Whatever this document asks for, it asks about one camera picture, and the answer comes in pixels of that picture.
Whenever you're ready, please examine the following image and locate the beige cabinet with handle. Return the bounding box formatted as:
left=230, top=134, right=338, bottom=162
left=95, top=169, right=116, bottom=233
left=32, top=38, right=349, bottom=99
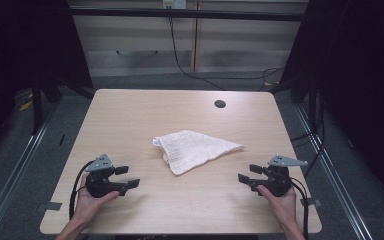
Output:
left=68, top=0, right=197, bottom=78

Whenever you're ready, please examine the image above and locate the left hand-held gripper black cable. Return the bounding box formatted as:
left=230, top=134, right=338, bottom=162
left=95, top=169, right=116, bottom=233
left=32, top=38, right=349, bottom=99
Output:
left=68, top=159, right=96, bottom=221

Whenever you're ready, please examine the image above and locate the long black floor cable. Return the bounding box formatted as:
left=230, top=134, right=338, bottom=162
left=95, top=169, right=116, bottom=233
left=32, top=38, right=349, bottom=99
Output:
left=167, top=7, right=285, bottom=92

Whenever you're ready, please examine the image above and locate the right hand-held gripper black cable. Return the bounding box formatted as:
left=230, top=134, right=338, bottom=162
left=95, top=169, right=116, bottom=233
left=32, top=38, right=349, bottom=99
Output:
left=289, top=178, right=311, bottom=240

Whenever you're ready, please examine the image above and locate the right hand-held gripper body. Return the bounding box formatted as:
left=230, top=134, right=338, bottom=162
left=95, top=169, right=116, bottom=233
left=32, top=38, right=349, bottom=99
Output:
left=261, top=154, right=309, bottom=197

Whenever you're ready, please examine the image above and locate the black stand post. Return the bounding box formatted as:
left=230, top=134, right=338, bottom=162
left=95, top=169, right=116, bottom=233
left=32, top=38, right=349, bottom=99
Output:
left=31, top=76, right=45, bottom=135

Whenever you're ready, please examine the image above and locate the white towel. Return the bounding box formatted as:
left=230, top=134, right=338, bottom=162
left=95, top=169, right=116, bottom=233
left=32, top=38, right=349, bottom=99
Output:
left=152, top=129, right=246, bottom=177

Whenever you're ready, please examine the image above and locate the white wall socket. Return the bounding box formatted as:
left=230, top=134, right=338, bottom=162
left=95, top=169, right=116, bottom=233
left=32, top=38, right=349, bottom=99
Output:
left=162, top=0, right=188, bottom=10

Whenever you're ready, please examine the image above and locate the grey tape piece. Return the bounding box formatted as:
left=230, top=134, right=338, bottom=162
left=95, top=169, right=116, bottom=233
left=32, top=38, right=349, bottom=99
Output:
left=299, top=197, right=323, bottom=208
left=36, top=201, right=63, bottom=213

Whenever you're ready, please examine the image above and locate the black horizontal bar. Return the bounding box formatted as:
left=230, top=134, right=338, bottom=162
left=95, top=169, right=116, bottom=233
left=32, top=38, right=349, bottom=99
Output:
left=68, top=7, right=309, bottom=23

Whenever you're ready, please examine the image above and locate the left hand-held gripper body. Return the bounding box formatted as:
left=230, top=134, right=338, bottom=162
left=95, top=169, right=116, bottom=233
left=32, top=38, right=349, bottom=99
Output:
left=85, top=153, right=121, bottom=199

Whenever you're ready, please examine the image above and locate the yellow floor item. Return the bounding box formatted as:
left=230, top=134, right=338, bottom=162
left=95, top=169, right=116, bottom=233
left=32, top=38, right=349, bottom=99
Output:
left=18, top=99, right=34, bottom=112

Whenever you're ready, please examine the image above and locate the metal floor rail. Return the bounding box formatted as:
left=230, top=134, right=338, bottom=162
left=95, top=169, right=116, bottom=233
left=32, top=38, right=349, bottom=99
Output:
left=294, top=104, right=375, bottom=240
left=0, top=109, right=56, bottom=240

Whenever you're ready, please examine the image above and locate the plain beige cabinet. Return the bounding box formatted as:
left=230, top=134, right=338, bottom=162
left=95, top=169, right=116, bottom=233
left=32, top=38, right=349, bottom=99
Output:
left=194, top=0, right=309, bottom=74

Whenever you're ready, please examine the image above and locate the person's right hand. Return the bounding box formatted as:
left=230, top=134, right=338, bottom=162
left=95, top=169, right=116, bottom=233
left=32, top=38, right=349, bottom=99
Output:
left=257, top=184, right=297, bottom=228

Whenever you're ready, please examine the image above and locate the person's left hand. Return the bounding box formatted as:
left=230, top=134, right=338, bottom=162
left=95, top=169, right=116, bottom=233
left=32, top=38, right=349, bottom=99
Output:
left=73, top=173, right=120, bottom=226

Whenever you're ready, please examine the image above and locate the dark curtain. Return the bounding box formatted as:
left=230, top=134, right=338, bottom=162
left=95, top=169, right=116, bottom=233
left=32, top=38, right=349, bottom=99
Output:
left=279, top=0, right=384, bottom=209
left=0, top=0, right=94, bottom=163

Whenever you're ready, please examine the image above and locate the hand-held gripper black cable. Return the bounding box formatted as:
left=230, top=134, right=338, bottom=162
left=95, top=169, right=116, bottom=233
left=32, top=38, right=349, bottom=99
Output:
left=289, top=178, right=311, bottom=240
left=68, top=159, right=96, bottom=221

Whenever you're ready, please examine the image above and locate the bundle of black cables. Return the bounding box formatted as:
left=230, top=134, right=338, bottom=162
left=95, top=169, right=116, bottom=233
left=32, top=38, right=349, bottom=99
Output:
left=289, top=94, right=327, bottom=178

